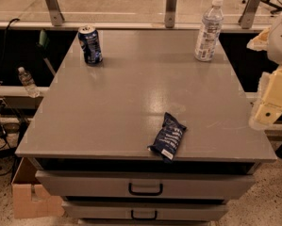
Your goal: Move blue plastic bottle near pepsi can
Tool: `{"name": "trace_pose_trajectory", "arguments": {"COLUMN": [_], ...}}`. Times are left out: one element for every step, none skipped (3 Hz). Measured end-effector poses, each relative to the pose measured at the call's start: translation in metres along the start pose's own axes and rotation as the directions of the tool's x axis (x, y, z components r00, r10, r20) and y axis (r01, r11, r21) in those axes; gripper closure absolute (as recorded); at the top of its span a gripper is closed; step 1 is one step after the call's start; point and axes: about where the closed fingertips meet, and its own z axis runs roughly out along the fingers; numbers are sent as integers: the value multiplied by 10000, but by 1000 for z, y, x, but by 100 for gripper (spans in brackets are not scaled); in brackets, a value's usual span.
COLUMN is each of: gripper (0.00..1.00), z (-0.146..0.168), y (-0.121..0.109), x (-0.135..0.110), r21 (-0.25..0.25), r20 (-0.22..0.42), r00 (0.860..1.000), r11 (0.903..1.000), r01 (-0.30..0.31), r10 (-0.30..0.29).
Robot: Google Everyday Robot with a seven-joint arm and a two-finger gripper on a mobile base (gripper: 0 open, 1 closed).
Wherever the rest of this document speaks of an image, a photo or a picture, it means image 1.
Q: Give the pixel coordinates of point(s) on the right metal bracket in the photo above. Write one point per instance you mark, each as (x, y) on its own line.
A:
(247, 18)

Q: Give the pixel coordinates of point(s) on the metal bracket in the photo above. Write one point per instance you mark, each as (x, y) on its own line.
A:
(247, 18)
(170, 10)
(56, 16)

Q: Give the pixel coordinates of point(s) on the upper grey drawer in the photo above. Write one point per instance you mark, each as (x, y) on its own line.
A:
(144, 185)

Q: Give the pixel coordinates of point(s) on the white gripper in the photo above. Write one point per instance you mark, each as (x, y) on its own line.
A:
(281, 42)

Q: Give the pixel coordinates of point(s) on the middle metal bracket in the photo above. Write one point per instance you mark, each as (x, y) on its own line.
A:
(170, 10)

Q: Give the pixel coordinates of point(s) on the green handled tool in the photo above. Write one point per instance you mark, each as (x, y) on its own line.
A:
(42, 45)

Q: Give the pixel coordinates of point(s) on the left metal bracket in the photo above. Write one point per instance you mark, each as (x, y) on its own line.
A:
(56, 16)

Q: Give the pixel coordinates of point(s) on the small clear bottle on ledge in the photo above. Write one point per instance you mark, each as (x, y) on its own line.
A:
(28, 82)

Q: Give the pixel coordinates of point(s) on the grey drawer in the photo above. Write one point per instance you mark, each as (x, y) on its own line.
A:
(144, 211)
(144, 185)

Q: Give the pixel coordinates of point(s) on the lower grey drawer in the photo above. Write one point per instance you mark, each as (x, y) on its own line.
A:
(144, 211)

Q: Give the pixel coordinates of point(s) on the blue pepsi can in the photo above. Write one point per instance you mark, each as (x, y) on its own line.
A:
(89, 41)

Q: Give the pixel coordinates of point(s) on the cardboard box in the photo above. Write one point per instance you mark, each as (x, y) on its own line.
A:
(30, 198)

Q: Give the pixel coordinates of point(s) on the dark blue snack bag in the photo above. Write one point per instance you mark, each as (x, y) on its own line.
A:
(168, 138)

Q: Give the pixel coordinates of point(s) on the clear plastic water bottle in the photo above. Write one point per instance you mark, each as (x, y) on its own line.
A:
(209, 31)

